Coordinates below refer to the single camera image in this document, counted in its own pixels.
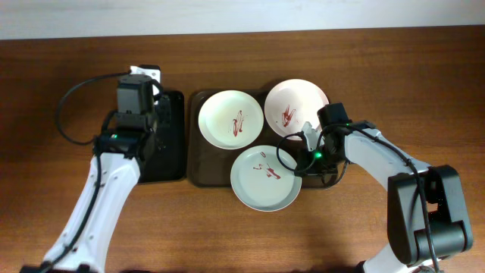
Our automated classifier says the pale green front plate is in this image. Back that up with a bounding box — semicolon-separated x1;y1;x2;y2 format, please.
230;146;302;212

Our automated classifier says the white plate stained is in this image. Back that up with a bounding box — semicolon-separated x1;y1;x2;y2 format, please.
198;90;264;150
264;79;330;137

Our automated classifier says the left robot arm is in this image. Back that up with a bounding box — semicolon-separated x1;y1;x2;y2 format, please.
21;64;163;272

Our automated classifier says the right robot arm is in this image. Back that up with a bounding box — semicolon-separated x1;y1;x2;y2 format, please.
294;103;474;272

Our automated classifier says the black plastic tray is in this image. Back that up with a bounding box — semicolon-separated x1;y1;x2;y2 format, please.
139;90;187;184

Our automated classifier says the brown serving tray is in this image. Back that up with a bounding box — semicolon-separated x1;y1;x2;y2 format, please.
186;89;339;190

